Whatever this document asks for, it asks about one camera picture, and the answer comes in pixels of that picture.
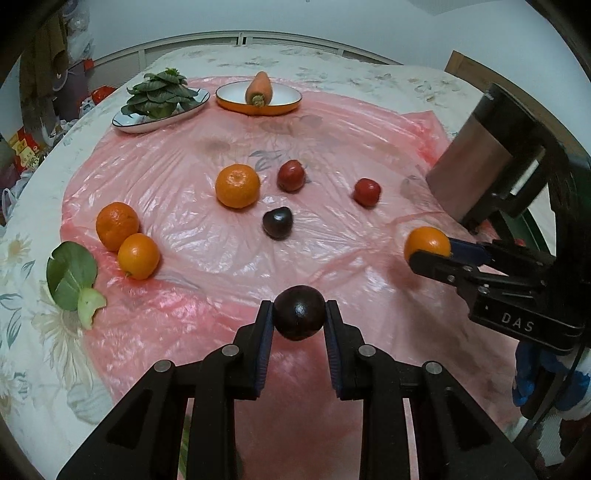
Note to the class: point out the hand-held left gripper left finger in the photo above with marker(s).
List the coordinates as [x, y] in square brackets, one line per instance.
[264, 353]

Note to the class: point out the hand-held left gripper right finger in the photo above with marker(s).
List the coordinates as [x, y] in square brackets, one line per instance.
[331, 353]

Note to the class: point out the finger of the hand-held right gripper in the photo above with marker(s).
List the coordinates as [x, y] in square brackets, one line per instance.
[466, 249]
[438, 266]

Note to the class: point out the smooth orange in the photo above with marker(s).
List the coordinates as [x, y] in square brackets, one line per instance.
[425, 239]
[138, 257]

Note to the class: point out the dark purple plum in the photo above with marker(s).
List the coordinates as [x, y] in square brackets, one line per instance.
[277, 223]
[299, 314]

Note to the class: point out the large bumpy mandarin orange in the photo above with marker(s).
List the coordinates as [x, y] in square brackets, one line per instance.
[238, 186]

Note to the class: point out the blue white cloth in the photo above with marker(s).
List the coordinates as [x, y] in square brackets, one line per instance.
[531, 378]

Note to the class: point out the metal thermos cup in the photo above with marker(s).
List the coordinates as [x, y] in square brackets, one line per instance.
[475, 157]

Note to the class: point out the pink plastic sheet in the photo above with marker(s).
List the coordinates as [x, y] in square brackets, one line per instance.
[194, 240]

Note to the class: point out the wooden headboard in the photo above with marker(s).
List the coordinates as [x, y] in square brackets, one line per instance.
[466, 67]

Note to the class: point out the loose green vegetable leaf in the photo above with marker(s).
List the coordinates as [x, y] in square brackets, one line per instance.
[69, 274]

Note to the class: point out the floral bed sheet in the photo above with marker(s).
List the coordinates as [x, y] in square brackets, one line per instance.
[41, 350]

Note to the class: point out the orange plate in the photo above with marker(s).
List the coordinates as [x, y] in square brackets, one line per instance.
[281, 99]

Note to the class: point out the carrot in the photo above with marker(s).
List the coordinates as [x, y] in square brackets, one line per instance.
[258, 87]

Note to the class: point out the white oval plate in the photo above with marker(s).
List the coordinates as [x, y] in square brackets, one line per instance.
[134, 125]

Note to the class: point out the green leafy vegetable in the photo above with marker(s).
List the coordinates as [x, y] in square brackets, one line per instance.
[159, 94]

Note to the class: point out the white plastic bag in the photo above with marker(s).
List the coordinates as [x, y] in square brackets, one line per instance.
[14, 203]

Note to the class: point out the small red object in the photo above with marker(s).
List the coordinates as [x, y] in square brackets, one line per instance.
[102, 94]

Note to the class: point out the red yellow package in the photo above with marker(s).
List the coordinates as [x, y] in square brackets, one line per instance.
[25, 150]

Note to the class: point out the dark bag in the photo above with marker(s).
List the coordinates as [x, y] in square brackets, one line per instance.
[74, 87]

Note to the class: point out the brown hanging clothes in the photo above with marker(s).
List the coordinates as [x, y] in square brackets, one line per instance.
[46, 50]

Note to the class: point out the grey bed rail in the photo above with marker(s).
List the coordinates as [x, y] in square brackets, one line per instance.
[240, 38]

